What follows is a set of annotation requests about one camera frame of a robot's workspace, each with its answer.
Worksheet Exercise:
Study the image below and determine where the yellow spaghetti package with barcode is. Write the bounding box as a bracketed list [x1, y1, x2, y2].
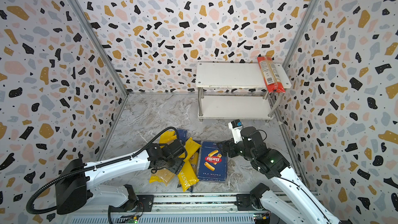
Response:
[149, 138, 200, 186]

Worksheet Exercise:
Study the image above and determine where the yellow Pastatime spaghetti package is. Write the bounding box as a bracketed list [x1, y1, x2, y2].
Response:
[178, 161, 199, 192]

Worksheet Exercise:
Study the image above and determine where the red spaghetti package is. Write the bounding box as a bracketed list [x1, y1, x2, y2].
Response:
[257, 57, 286, 93]

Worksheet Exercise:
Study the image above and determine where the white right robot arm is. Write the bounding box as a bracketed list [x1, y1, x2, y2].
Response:
[218, 120, 342, 224]

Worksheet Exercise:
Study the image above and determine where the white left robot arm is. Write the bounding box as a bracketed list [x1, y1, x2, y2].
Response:
[56, 140, 188, 215]

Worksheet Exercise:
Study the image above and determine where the yellow clear spaghetti package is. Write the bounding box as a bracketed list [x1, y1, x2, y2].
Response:
[159, 131, 177, 144]

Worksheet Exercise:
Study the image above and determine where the blue Barilla rigatoni box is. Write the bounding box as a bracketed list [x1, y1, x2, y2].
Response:
[197, 141, 228, 182]

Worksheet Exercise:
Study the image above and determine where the blue Barilla spaghetti box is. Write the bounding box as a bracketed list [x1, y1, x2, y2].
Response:
[177, 129, 188, 145]

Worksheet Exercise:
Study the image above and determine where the white two-tier shelf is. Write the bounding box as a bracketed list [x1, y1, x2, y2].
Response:
[196, 62, 282, 121]

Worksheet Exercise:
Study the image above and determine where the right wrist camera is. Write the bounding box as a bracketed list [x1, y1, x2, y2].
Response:
[228, 119, 243, 144]

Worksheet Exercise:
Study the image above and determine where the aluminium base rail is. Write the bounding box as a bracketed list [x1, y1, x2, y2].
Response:
[60, 191, 308, 224]

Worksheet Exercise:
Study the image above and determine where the black corrugated cable conduit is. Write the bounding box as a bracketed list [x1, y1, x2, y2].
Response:
[25, 127, 181, 215]

